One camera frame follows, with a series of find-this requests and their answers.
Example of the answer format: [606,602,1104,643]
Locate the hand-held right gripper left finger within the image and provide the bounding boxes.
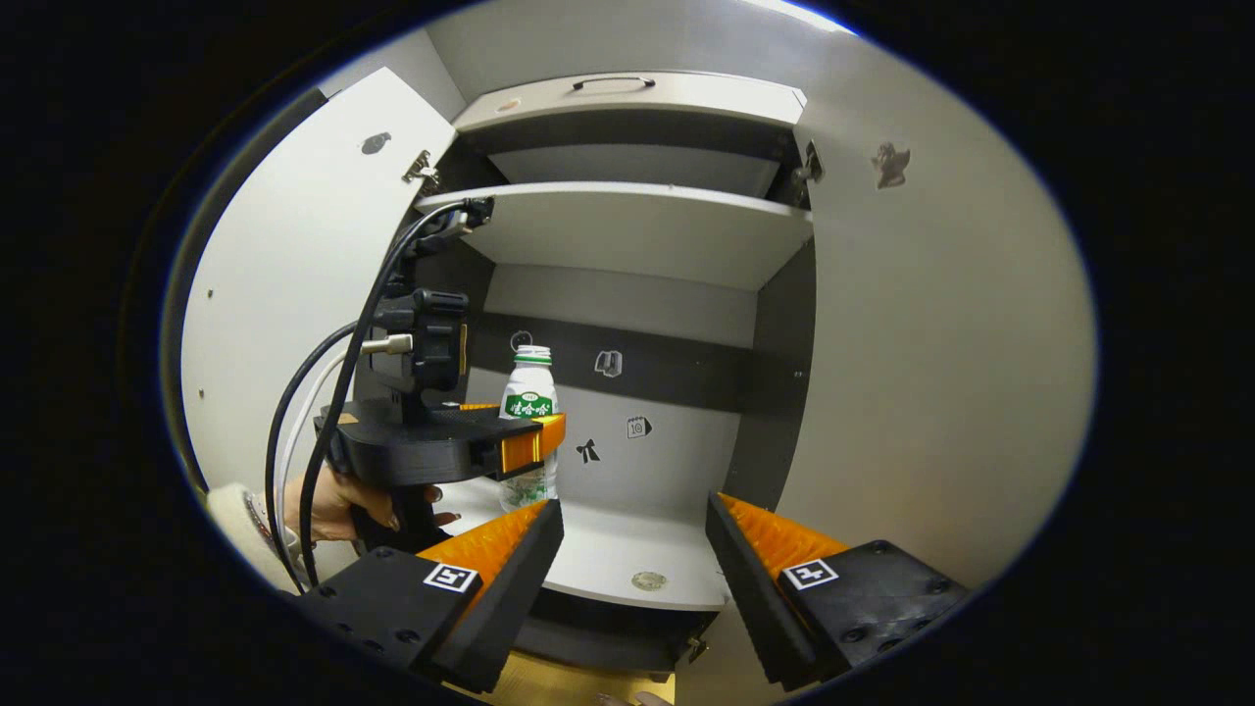
[294,498,566,695]

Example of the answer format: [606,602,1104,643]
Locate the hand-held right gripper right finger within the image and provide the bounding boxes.
[705,490,972,689]

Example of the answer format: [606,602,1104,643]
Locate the white green-label drink bottle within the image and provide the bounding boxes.
[498,345,560,515]

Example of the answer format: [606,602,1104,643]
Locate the grey and white cabinet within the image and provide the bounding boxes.
[412,69,820,678]

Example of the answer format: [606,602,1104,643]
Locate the beige cabinet drawer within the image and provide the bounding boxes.
[453,71,807,133]

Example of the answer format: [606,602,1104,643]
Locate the long ceiling light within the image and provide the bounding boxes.
[745,0,856,36]

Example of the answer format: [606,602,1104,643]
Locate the thick black cable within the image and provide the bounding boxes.
[297,201,472,589]

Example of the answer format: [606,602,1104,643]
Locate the thin black cable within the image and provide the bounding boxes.
[265,322,362,594]

